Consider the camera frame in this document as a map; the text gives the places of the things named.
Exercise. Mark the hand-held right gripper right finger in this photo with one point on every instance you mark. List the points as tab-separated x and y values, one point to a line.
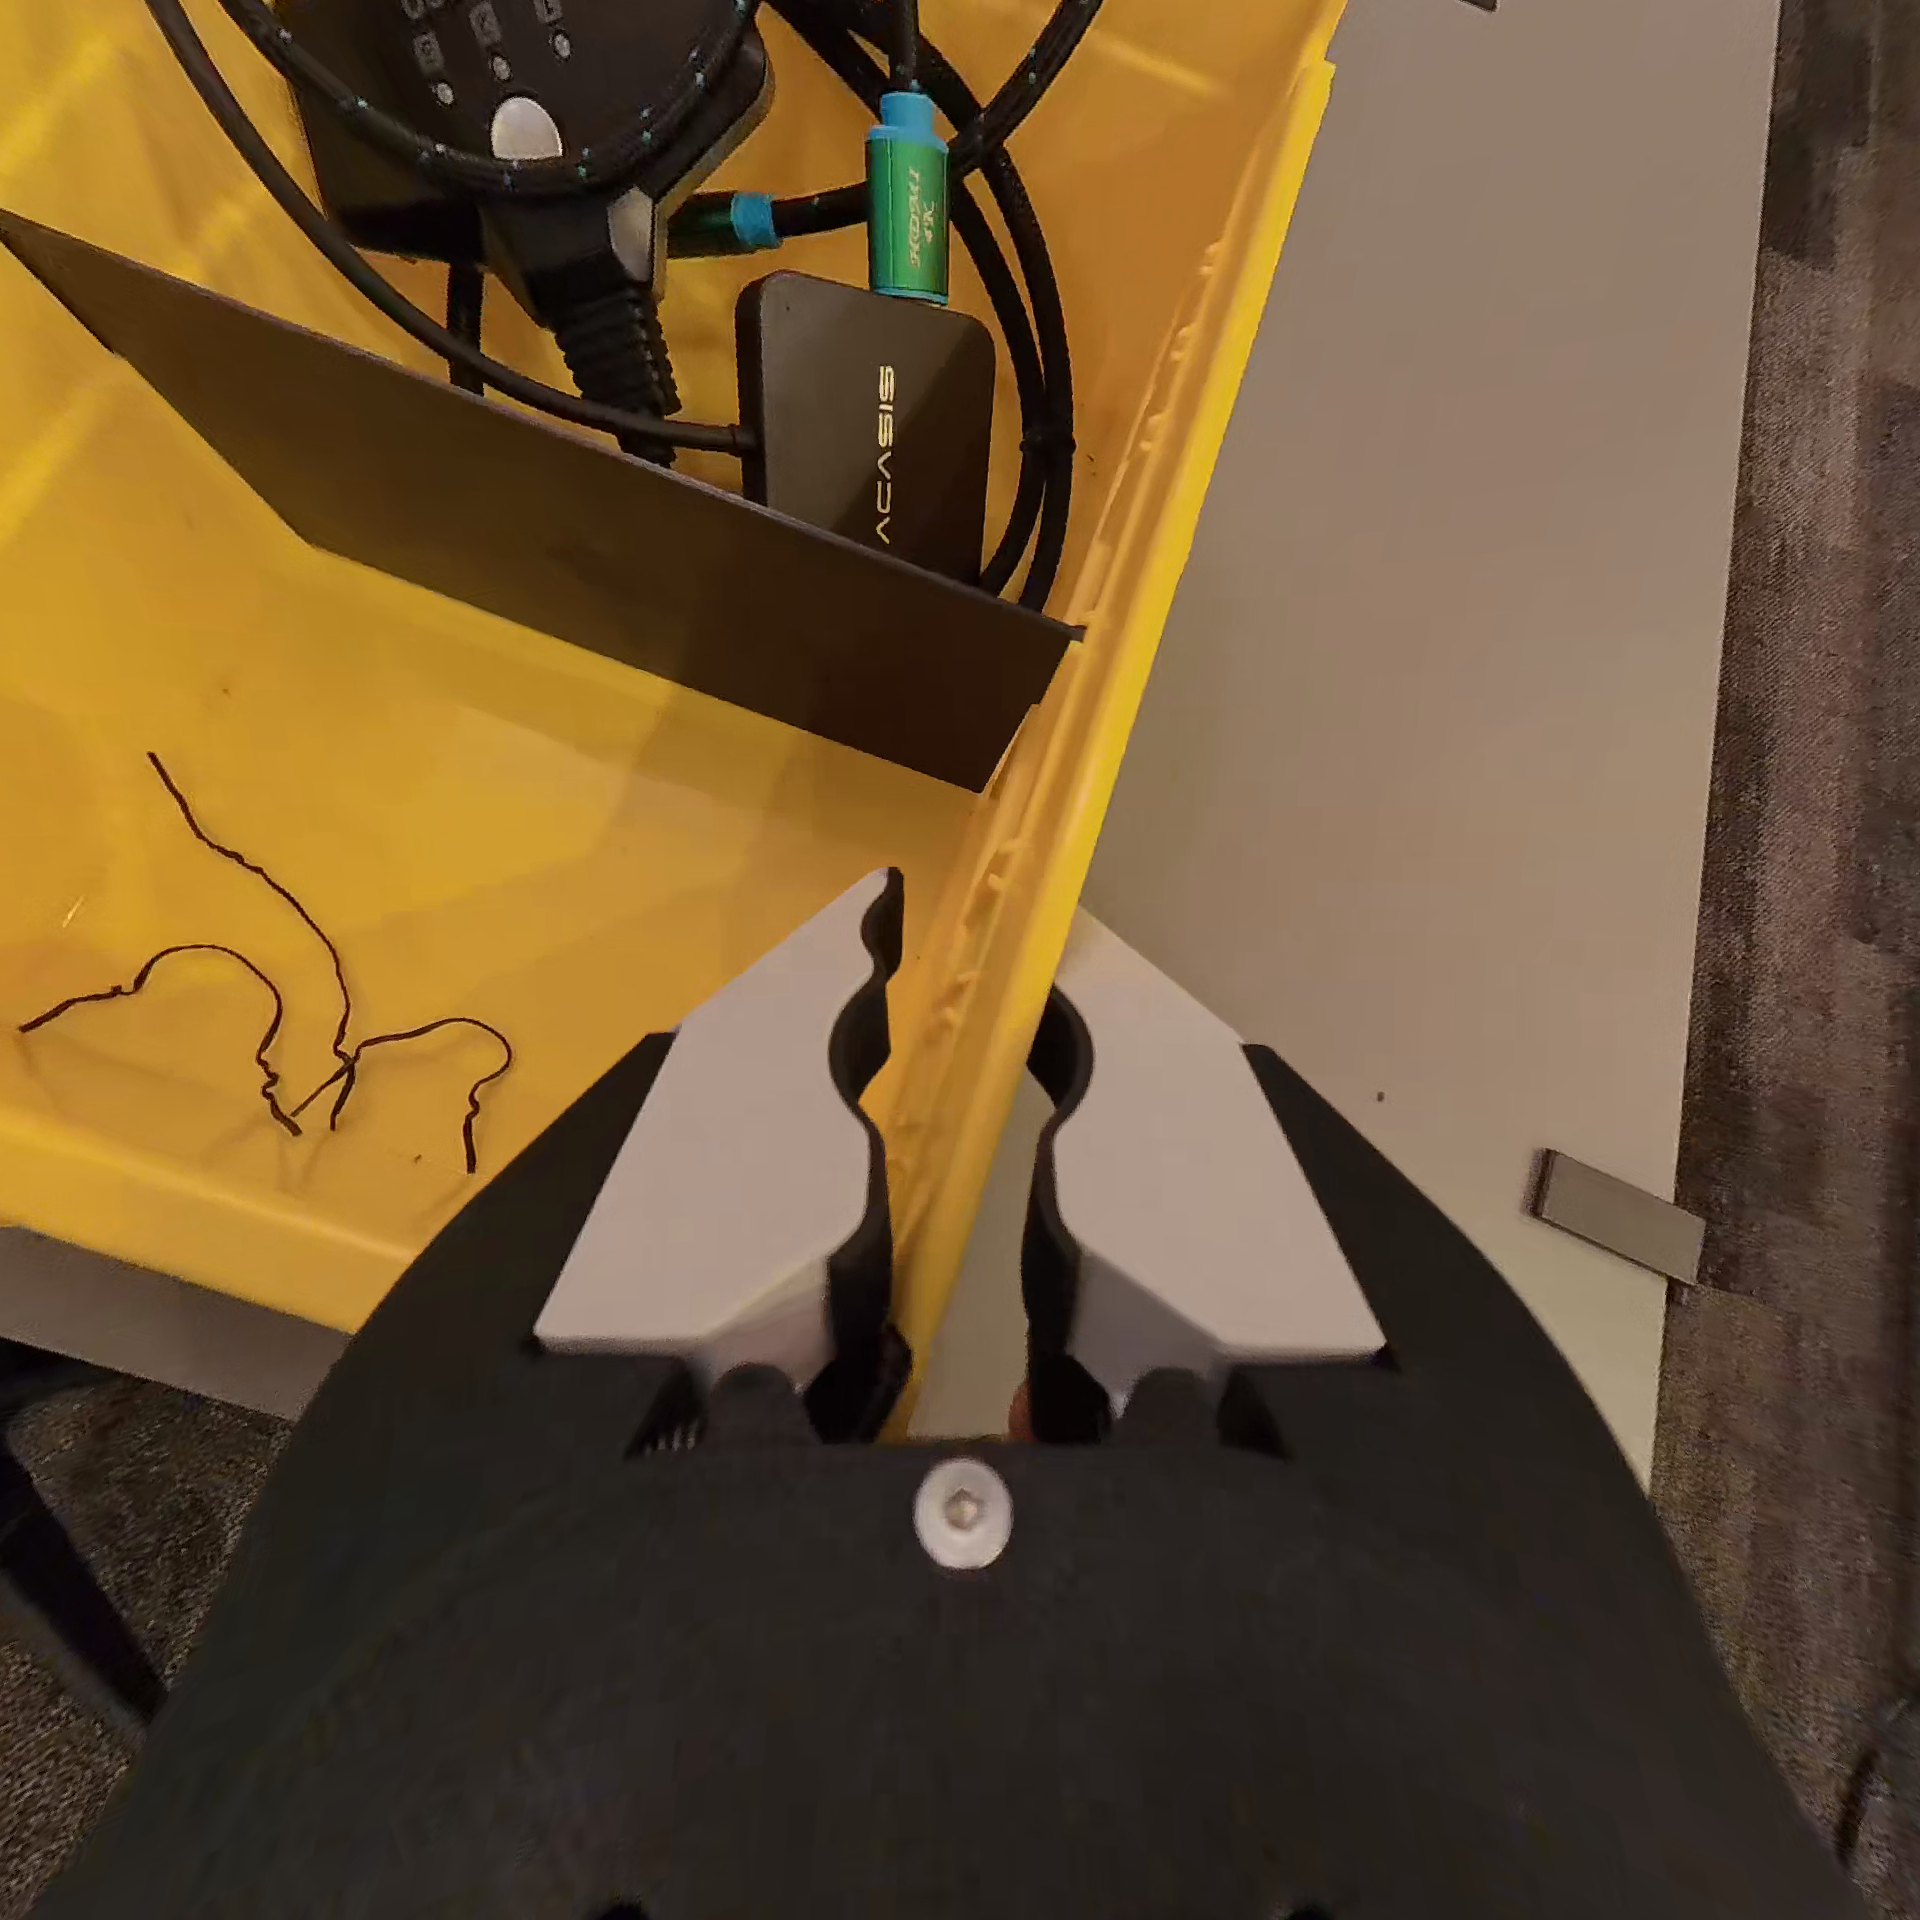
1200	1200

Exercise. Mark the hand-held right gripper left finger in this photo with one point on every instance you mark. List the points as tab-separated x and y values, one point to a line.
705	1185

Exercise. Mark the yellow plastic bin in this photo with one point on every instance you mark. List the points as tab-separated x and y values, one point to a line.
599	902

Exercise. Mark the black adapter box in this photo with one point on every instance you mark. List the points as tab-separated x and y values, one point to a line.
840	422

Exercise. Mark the dark grey hdmi switch box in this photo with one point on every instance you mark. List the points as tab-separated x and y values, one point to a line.
450	60

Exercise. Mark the thin black twist tie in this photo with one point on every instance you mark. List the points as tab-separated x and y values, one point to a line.
210	949
450	1023

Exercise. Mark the black bin divider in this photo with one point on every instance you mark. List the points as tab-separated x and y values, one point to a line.
599	569

